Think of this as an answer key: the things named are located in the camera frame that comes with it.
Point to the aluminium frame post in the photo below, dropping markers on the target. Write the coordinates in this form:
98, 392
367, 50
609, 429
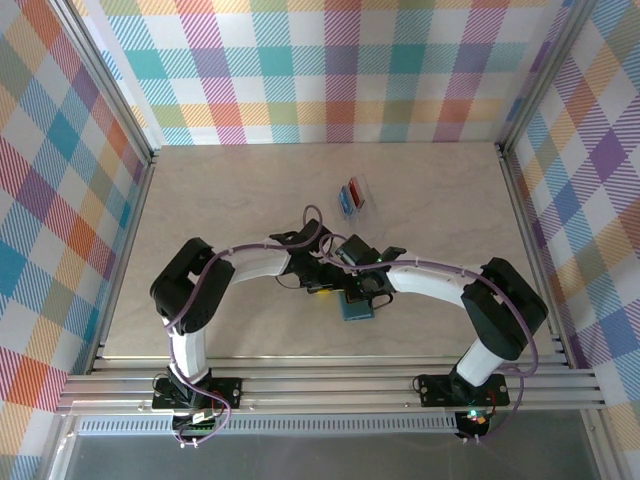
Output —
117, 95
541, 75

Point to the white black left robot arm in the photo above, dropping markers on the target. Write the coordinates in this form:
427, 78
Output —
255, 265

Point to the clear acrylic card stand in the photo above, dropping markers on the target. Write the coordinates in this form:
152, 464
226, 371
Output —
366, 205

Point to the long aluminium frame rail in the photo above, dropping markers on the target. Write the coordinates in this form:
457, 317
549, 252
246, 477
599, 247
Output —
325, 387

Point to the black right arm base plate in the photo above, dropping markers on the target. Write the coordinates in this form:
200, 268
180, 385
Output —
435, 390

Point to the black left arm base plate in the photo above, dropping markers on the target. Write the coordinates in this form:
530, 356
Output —
227, 390

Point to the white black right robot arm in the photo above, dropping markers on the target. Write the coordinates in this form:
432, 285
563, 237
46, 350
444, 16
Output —
430, 286

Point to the blue leather card holder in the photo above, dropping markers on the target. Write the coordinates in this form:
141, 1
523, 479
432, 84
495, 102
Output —
357, 312

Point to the aluminium side rail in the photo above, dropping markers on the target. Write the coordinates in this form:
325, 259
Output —
124, 260
534, 250

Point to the grey metal sheet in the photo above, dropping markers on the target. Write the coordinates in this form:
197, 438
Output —
325, 460

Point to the small board with LEDs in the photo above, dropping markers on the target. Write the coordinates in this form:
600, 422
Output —
474, 417

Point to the blue plastic card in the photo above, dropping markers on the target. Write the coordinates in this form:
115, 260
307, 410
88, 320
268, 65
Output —
345, 199

